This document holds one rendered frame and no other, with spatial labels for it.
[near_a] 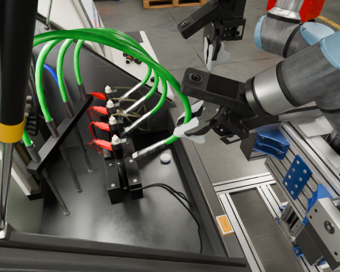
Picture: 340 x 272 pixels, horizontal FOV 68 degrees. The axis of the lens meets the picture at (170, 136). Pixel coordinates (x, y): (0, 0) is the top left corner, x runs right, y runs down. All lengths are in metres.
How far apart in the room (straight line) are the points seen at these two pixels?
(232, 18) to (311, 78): 0.36
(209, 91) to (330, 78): 0.17
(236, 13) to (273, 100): 0.35
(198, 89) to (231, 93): 0.06
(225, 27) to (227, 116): 0.29
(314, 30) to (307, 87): 0.62
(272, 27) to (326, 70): 0.66
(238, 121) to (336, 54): 0.19
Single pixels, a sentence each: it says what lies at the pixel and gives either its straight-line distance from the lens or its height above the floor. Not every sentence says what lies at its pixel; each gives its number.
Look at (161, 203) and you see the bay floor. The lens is 0.89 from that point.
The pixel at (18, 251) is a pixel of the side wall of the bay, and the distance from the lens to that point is 0.36.
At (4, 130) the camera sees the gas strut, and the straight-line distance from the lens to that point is 0.22.
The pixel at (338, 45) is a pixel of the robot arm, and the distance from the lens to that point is 0.39.
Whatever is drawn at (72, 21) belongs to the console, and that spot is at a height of 1.31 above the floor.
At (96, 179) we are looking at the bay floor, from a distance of 0.98.
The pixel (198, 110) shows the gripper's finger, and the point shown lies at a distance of 0.52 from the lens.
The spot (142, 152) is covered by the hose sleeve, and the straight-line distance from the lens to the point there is 0.61.
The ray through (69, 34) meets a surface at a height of 1.42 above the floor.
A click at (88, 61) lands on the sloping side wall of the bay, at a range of 0.90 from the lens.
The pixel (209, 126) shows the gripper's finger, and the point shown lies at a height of 1.29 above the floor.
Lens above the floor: 1.59
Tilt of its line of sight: 44 degrees down
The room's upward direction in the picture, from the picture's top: straight up
